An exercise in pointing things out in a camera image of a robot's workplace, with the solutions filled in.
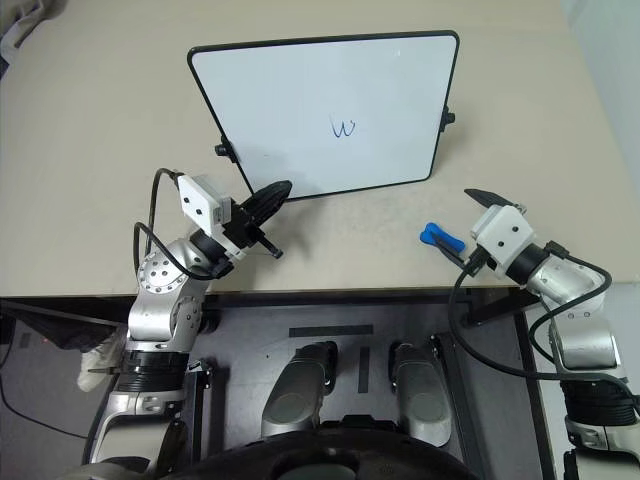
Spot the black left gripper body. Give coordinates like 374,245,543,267
222,199,270,252

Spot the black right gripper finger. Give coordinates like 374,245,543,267
431,234,474,272
463,188,517,209

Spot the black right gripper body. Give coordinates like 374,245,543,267
462,247,496,277

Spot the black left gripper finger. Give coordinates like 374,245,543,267
244,179,294,224
254,233,285,260

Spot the blue plastic bone-shaped object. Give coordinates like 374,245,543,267
418,222,467,254

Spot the long dark tape strip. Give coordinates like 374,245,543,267
288,324,375,339

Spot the black floor platform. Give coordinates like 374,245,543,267
187,293,557,480

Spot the grey right robot foot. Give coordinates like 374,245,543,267
389,340,454,449

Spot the grey robot foot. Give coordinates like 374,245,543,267
260,340,339,442
389,340,454,449

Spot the short dark tape strip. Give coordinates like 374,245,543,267
357,345,372,394

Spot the grey left robot foot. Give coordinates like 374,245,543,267
260,340,339,442

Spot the white crumpled cloth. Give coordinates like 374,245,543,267
76,327,127,394

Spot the dark rounded robot torso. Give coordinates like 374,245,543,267
149,413,482,480

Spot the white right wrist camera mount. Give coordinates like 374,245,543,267
469,204,537,279

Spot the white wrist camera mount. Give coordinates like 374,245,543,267
176,172,233,235
469,204,537,279

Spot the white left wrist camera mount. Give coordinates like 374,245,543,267
176,172,233,235

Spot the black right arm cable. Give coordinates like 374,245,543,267
447,240,640,387

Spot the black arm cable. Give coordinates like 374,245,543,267
447,240,640,387
131,167,222,281

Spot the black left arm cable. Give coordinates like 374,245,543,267
131,167,222,281

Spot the white board with black frame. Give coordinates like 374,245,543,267
187,30,461,203

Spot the thin black floor cable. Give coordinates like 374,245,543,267
0,343,90,441

